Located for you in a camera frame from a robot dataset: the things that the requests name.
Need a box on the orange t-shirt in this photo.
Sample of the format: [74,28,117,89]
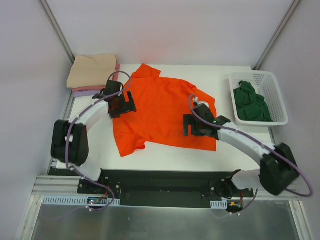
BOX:
[113,64,217,157]

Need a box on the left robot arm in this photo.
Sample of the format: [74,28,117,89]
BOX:
[50,80,137,195]

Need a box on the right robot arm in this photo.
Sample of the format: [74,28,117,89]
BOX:
[183,103,300,199]

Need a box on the lavender folded t-shirt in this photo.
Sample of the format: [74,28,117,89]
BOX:
[73,90,101,98]

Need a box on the pink folded t-shirt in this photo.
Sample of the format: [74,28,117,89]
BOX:
[72,75,109,92]

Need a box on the beige folded t-shirt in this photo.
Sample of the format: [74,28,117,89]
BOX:
[66,54,117,89]

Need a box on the green t-shirt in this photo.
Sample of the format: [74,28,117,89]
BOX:
[233,81,273,122]

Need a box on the white perforated plastic basket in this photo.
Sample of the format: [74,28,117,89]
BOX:
[229,71,289,127]

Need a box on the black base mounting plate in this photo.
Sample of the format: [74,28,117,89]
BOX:
[47,167,255,209]

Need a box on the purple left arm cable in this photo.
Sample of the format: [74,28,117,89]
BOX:
[64,70,133,212]

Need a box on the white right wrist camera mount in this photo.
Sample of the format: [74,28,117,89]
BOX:
[192,97,210,108]

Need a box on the right white cable duct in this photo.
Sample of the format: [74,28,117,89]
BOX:
[210,199,228,210]

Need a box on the white cable duct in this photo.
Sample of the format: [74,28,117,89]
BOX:
[210,199,228,210]
[42,195,121,207]

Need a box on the right aluminium frame post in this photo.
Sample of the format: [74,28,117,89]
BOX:
[253,0,303,71]

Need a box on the aluminium frame post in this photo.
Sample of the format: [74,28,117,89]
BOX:
[253,0,303,71]
[37,0,75,64]

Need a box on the left aluminium frame post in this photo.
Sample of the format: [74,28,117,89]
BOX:
[37,0,75,64]

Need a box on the left white cable duct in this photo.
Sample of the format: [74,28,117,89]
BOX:
[42,195,121,207]

